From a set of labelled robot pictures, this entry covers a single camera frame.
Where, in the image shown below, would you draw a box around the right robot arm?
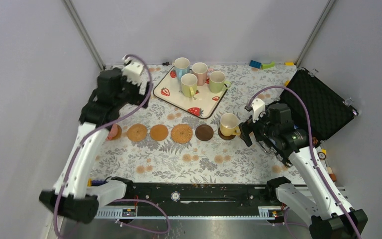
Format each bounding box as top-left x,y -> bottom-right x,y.
239,99 -> 368,239

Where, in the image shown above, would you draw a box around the light bamboo coaster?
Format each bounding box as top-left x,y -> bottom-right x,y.
150,124 -> 169,141

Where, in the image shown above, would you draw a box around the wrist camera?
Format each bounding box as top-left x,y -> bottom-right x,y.
121,55 -> 144,86
245,98 -> 266,123

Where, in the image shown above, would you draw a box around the loose poker chip right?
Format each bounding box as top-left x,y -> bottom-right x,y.
318,150 -> 327,160

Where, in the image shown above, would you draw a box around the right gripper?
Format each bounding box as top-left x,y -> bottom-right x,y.
239,107 -> 279,147

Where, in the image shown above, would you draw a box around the strawberry print tray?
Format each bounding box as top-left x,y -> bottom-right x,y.
153,66 -> 228,120

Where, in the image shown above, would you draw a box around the leftmost light wooden coaster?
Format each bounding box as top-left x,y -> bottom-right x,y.
111,124 -> 122,140

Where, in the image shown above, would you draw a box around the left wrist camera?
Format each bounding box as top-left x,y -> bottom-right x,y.
121,55 -> 144,86

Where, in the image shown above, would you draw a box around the pink mug front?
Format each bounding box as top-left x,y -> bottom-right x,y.
106,124 -> 114,141

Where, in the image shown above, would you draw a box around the pink mug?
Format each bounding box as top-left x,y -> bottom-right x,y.
106,124 -> 114,141
191,62 -> 214,86

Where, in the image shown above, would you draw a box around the small dark wooden coaster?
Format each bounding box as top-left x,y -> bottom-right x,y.
195,124 -> 214,141

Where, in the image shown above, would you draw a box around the tan woven coaster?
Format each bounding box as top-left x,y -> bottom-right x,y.
127,123 -> 148,142

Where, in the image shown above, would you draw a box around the pink mug back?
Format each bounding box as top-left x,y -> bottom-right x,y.
191,62 -> 214,86

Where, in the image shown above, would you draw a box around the blue toy brick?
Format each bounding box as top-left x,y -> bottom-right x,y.
249,60 -> 262,69

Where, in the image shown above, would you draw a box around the dark wooden coaster under mug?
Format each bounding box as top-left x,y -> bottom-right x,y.
217,128 -> 236,140

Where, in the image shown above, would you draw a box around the woven rattan coaster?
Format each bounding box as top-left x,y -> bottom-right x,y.
171,124 -> 193,144

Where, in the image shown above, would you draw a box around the white poker chip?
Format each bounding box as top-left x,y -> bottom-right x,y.
171,191 -> 181,202

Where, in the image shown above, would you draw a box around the floral tablecloth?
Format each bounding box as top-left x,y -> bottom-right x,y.
90,65 -> 304,184

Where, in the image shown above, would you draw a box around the black poker chip case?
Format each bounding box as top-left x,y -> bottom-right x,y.
255,67 -> 359,167

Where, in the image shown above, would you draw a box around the blue mug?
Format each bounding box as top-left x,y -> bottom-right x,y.
173,57 -> 190,80

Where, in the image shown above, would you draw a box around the yellow mug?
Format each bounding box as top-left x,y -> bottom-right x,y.
220,113 -> 240,136

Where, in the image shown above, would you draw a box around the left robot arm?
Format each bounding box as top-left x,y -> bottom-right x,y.
39,64 -> 152,224

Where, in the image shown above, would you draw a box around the green mug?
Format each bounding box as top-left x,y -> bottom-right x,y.
209,71 -> 232,94

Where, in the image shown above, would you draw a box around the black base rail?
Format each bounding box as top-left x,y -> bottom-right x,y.
71,176 -> 299,218

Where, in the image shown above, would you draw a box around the green toy brick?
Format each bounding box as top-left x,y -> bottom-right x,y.
261,61 -> 275,70

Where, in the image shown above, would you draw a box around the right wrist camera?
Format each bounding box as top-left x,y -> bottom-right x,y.
245,98 -> 266,123

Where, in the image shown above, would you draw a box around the yellow-green mug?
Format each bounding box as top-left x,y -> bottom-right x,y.
181,73 -> 197,98

